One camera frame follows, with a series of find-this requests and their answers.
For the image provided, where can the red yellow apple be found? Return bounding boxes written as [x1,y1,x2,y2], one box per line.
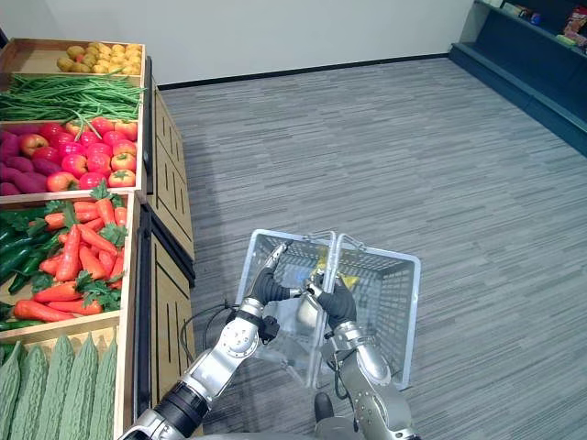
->
[17,133,50,158]

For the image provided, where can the green bitter gourd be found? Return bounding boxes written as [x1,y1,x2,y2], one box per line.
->
[88,335,118,440]
[8,345,50,440]
[0,340,25,440]
[34,334,77,440]
[57,334,100,440]

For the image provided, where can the grey plastic shopping basket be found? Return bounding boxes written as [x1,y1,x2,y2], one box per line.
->
[235,228,422,391]

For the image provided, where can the black metal stand rail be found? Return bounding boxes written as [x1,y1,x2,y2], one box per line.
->
[144,55,156,185]
[135,203,154,416]

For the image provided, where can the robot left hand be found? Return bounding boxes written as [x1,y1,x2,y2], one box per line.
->
[249,240,305,307]

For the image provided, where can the yellow snack packet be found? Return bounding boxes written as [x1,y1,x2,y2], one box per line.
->
[314,257,361,291]

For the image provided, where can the dark robot foot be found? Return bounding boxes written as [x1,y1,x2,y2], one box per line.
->
[313,390,336,421]

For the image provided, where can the dark green cucumber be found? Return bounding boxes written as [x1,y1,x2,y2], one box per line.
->
[0,232,52,256]
[0,247,36,283]
[0,319,45,333]
[7,262,45,296]

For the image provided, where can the clear plastic bag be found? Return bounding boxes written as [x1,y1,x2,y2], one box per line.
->
[256,269,325,381]

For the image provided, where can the red snack packet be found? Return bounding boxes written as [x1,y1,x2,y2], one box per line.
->
[560,5,587,48]

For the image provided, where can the pile of green beans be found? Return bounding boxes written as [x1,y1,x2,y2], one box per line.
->
[0,72,146,123]

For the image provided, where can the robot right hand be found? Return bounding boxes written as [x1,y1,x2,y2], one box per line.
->
[305,269,359,331]

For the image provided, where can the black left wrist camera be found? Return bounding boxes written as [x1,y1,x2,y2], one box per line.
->
[260,315,282,343]

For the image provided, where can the wooden produce stand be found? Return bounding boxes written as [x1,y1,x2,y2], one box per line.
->
[0,189,197,440]
[0,38,196,277]

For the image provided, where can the pile of yellow lemons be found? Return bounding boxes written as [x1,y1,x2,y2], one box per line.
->
[85,41,144,76]

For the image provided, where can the dark blue shop shelf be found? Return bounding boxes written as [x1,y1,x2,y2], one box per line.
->
[448,0,587,158]

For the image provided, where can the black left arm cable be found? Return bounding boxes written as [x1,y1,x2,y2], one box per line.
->
[181,300,242,368]

